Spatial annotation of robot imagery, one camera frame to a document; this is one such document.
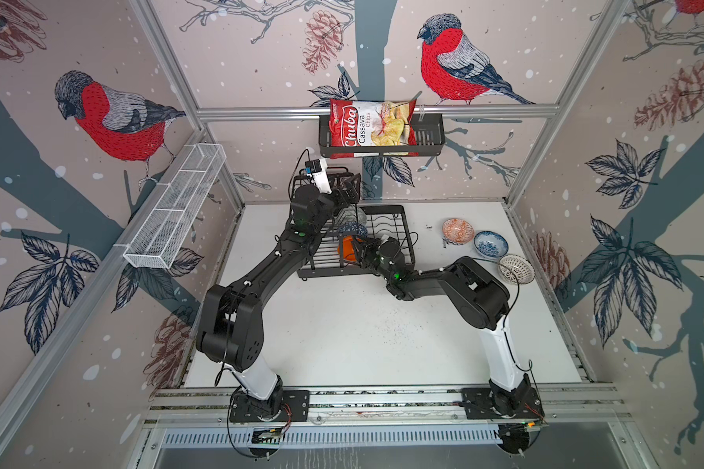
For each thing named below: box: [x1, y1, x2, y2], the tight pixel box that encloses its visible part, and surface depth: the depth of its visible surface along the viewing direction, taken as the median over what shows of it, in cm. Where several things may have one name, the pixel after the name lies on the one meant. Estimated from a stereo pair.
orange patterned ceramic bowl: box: [441, 217, 476, 245], surface depth 112 cm
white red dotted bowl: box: [498, 254, 535, 286], surface depth 100 cm
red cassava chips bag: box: [329, 98, 419, 160], surface depth 90 cm
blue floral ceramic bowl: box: [473, 230, 510, 258], surface depth 106 cm
